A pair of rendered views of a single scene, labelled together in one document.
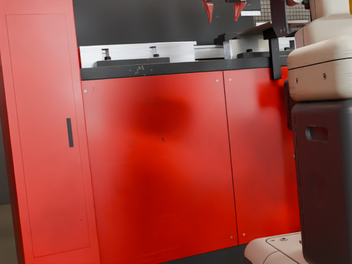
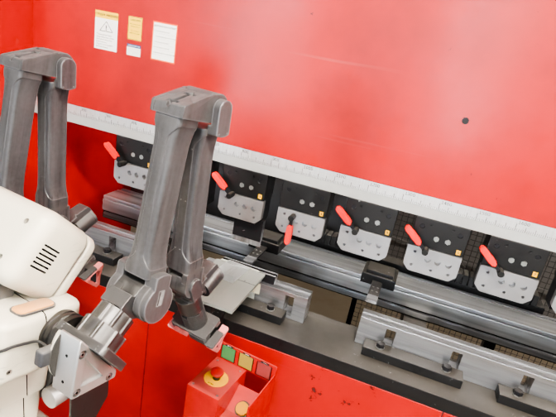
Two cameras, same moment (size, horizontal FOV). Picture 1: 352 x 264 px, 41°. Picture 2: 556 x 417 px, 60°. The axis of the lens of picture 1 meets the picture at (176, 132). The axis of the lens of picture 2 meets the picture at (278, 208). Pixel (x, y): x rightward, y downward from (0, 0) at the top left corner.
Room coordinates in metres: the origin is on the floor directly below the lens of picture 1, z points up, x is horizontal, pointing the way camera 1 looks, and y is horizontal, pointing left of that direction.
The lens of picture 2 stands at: (1.05, -1.35, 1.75)
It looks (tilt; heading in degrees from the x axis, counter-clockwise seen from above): 20 degrees down; 38
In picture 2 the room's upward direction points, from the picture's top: 10 degrees clockwise
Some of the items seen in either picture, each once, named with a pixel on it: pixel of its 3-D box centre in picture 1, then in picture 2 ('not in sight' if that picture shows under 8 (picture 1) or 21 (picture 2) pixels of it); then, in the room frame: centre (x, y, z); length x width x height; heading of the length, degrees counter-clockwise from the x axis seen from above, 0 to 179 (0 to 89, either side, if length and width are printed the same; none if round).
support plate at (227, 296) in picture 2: (271, 28); (223, 283); (2.01, -0.45, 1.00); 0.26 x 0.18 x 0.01; 22
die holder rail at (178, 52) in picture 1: (139, 56); (106, 238); (1.95, 0.12, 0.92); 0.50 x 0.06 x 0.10; 112
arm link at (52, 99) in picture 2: not in sight; (52, 146); (1.58, -0.23, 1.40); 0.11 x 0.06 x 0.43; 102
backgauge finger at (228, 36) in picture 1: (237, 36); (261, 246); (2.30, -0.34, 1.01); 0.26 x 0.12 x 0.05; 22
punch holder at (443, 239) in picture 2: not in sight; (435, 244); (2.36, -0.93, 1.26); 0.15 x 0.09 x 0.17; 112
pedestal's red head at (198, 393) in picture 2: not in sight; (230, 391); (1.92, -0.62, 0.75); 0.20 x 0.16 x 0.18; 105
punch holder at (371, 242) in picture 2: not in sight; (368, 225); (2.29, -0.74, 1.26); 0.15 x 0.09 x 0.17; 112
